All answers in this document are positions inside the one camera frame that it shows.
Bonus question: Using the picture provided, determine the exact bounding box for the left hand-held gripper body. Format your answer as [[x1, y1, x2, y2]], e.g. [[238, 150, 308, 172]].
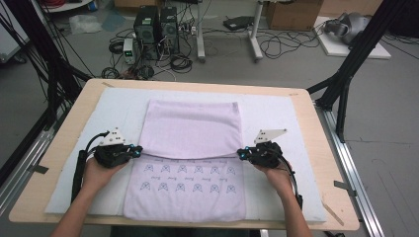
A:
[[93, 127, 134, 169]]

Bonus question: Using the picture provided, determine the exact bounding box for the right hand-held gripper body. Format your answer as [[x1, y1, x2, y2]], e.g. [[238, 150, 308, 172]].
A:
[[246, 127, 289, 170]]

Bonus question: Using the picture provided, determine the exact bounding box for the pale pink printed towel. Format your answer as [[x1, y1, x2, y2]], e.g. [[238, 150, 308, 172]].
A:
[[123, 98, 247, 223]]

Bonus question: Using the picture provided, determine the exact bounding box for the person's left hand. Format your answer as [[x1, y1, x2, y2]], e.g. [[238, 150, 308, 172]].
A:
[[81, 156, 127, 196]]

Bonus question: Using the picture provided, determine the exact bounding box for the person's right hand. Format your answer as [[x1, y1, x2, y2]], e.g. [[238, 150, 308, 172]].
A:
[[253, 157, 294, 198]]

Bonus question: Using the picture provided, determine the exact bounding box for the white foam mat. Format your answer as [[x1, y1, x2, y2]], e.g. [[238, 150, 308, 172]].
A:
[[43, 86, 328, 223]]

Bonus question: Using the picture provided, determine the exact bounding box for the light wooden table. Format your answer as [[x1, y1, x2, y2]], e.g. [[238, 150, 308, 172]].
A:
[[8, 78, 361, 231]]

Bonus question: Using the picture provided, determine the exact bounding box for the grey tape piece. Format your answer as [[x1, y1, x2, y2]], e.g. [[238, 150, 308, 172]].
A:
[[28, 163, 49, 175], [333, 180, 358, 198]]

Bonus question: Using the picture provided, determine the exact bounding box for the thin wooden stick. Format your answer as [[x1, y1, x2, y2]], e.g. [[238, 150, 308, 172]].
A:
[[320, 194, 345, 227]]

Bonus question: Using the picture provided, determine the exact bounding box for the white power supply box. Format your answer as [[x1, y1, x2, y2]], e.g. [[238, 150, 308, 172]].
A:
[[123, 38, 136, 65]]

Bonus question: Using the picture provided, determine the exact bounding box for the white desk leg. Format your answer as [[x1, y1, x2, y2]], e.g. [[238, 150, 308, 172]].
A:
[[248, 0, 265, 63], [196, 0, 207, 63]]

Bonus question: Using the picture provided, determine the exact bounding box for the wide black computer tower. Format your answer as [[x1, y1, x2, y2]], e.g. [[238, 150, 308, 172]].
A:
[[132, 5, 161, 60]]

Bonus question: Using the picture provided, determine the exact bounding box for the narrow black computer tower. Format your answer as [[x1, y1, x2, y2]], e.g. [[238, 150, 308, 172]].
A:
[[159, 6, 181, 55]]

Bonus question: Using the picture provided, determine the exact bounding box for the white floor board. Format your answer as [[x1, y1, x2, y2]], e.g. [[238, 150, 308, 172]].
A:
[[312, 15, 392, 60]]

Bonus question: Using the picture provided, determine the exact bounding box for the flat black device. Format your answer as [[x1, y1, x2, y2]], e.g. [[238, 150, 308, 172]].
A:
[[222, 15, 255, 32]]

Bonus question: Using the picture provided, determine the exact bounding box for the clear plastic bag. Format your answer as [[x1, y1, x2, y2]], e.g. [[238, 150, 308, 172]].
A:
[[68, 13, 104, 36]]

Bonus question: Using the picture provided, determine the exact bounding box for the brown cardboard box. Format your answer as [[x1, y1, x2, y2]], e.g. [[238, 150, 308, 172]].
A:
[[265, 0, 324, 32]]

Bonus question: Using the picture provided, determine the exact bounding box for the grey robot head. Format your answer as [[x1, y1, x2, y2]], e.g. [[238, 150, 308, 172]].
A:
[[322, 12, 372, 45]]

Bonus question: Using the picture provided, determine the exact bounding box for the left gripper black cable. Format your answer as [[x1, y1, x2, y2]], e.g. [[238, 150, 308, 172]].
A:
[[70, 130, 111, 203]]

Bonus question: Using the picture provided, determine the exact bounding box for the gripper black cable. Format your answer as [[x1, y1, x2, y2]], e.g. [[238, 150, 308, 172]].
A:
[[70, 130, 111, 203], [278, 154, 304, 210]]

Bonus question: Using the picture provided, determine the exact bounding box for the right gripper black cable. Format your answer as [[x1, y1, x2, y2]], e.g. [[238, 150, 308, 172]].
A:
[[278, 154, 304, 210]]

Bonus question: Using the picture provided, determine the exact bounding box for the aluminium rail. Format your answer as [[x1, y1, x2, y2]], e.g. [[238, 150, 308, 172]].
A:
[[0, 108, 67, 215], [314, 102, 386, 237]]

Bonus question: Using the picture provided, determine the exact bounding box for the coiled black cable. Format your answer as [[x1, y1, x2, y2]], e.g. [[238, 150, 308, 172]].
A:
[[169, 53, 194, 74]]

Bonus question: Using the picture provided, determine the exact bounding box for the tangled black floor cable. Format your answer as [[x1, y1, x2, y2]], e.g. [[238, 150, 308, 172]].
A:
[[256, 29, 325, 60]]

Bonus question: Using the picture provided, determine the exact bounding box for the black metal frame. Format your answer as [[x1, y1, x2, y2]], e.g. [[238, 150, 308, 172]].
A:
[[0, 0, 93, 129], [305, 0, 409, 144]]

